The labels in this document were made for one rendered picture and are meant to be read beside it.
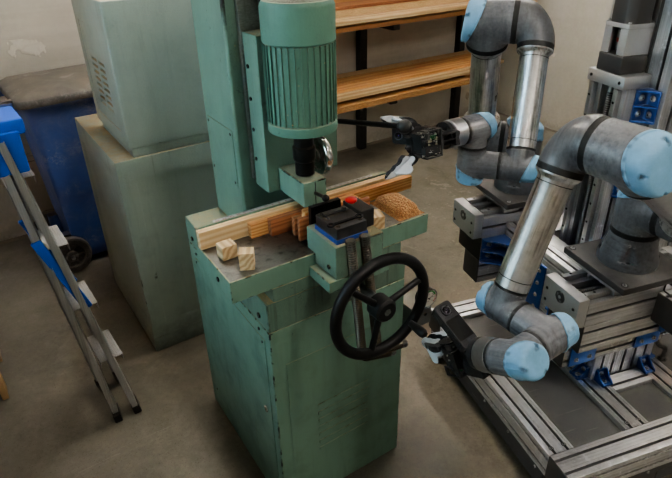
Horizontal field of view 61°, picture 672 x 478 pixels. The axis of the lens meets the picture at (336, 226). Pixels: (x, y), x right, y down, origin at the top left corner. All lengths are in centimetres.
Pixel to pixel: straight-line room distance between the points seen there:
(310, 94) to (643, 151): 70
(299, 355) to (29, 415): 128
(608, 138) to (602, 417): 116
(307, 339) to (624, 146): 90
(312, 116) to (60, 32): 234
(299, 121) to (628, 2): 87
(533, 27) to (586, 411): 121
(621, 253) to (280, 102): 94
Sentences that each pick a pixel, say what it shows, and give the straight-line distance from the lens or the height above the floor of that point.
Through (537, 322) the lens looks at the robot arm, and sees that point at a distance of 124.
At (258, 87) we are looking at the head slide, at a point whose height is 126.
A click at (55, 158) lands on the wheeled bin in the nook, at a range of 305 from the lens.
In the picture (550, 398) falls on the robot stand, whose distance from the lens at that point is 210.
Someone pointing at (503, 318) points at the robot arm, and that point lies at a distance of 128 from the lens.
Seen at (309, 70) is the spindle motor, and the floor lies 133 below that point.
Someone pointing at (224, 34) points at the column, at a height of 138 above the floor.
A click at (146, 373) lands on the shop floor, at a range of 252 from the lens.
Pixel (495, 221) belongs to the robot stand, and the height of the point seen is 74.
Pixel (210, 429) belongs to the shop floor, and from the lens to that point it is 224.
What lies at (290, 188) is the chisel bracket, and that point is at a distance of 153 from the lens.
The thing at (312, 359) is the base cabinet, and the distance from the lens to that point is 160.
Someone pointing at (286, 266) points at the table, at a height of 89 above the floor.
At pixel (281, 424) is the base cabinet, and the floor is 38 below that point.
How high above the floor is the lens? 164
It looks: 29 degrees down
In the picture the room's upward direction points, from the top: 1 degrees counter-clockwise
